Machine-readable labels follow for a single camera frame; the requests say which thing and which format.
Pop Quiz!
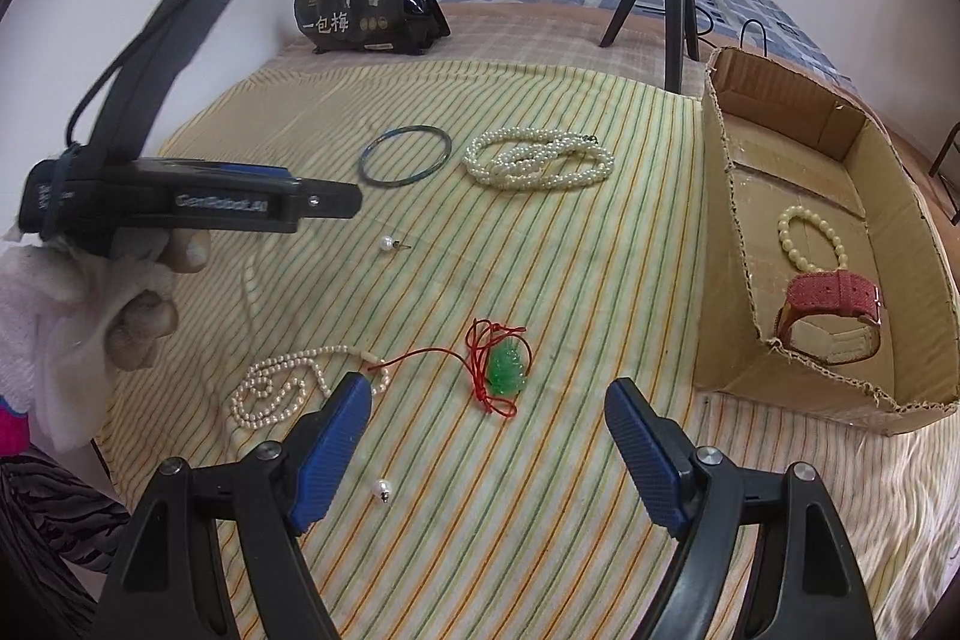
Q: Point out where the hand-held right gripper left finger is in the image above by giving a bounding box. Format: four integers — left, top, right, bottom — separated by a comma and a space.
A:
90, 371, 374, 640

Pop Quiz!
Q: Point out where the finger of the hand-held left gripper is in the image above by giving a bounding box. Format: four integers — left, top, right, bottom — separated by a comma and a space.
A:
289, 175, 363, 229

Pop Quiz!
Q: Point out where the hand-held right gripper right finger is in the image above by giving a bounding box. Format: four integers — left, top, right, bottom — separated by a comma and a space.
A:
604, 377, 878, 640

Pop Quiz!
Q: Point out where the green bangle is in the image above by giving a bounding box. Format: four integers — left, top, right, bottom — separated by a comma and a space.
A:
358, 124, 454, 189

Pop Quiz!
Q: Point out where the small pearl necklace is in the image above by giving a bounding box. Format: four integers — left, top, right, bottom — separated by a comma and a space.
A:
229, 344, 391, 431

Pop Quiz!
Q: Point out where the green jade pendant red cord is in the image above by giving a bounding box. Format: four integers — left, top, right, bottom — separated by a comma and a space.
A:
375, 319, 536, 420

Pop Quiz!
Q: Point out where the large pearl necklace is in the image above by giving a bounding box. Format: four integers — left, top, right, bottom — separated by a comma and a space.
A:
461, 126, 617, 190

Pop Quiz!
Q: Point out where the cardboard box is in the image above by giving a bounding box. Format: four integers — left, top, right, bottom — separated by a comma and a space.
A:
694, 46, 960, 437

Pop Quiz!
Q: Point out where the person's left hand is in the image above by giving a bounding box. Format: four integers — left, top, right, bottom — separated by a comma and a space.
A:
0, 227, 212, 453

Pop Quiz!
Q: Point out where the black glossy object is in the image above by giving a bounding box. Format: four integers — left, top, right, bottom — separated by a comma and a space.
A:
401, 0, 452, 53

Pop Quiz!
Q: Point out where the yellow striped cloth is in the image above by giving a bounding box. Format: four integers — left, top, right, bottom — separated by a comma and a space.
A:
97, 56, 960, 640

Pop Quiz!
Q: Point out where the beige plaid blanket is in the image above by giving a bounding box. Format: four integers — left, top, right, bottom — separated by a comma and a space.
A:
281, 0, 722, 103

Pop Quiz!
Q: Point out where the zebra patterned clothing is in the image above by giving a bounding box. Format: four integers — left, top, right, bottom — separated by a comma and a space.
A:
0, 445, 134, 640

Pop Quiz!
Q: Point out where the red strap watch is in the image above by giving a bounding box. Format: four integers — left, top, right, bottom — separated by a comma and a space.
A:
775, 269, 887, 365

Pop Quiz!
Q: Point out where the cream bead bracelet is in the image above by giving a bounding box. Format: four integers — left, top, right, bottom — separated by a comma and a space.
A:
778, 203, 849, 274

